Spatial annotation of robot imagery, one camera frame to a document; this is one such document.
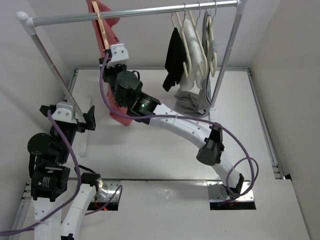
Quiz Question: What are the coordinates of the beige plastic hanger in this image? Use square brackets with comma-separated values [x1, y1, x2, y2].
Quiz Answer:
[91, 0, 110, 52]

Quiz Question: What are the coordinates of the red t shirt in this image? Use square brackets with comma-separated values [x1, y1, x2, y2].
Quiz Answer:
[86, 0, 128, 115]

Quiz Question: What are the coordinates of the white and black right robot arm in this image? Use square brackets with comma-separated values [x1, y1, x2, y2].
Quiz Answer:
[99, 55, 244, 198]

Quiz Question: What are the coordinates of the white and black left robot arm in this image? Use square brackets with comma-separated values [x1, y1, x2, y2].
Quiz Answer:
[27, 102, 103, 240]

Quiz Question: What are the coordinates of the beige hanger under black garment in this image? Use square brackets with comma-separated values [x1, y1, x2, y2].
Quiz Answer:
[171, 5, 192, 80]

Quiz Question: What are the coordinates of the beige hanger under white garment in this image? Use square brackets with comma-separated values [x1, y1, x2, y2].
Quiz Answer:
[187, 10, 208, 79]

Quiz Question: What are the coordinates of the beige hanger under grey garment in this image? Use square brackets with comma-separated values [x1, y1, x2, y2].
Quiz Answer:
[206, 0, 218, 77]

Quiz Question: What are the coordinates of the black hanging garment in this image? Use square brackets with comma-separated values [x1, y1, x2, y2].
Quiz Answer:
[162, 28, 186, 92]

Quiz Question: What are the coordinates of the white hanging garment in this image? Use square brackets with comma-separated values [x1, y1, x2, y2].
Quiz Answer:
[179, 19, 205, 91]

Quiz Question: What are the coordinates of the grey hanging garment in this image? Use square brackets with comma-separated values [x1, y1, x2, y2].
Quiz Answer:
[175, 10, 212, 117]

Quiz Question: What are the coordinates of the silver and white clothes rack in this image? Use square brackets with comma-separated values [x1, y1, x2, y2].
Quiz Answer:
[16, 0, 247, 120]

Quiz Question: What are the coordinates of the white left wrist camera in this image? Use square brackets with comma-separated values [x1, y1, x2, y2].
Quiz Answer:
[52, 101, 77, 124]

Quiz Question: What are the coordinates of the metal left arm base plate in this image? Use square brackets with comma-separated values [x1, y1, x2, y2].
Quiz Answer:
[95, 180, 121, 203]

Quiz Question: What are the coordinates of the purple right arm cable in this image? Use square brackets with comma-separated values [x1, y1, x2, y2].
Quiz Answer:
[99, 51, 260, 205]

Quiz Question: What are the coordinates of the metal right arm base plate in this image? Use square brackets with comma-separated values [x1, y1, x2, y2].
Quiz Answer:
[207, 180, 255, 203]

